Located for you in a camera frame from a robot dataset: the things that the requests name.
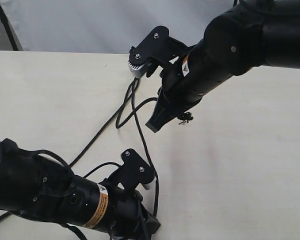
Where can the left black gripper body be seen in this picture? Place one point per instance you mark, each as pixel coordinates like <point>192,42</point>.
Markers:
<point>127,219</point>

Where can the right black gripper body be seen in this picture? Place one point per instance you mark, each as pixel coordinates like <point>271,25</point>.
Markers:
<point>182,86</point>

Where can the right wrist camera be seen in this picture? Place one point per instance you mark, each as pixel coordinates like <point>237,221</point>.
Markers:
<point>156,49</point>

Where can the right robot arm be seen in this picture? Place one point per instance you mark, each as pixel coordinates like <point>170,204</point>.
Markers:
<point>251,34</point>

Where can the grey backdrop cloth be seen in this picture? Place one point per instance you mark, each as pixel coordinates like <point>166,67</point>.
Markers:
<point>106,26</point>

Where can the black backdrop stand pole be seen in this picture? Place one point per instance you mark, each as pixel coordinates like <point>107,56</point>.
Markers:
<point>8,30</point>

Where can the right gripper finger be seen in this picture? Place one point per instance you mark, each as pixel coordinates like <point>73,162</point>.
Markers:
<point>163,112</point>

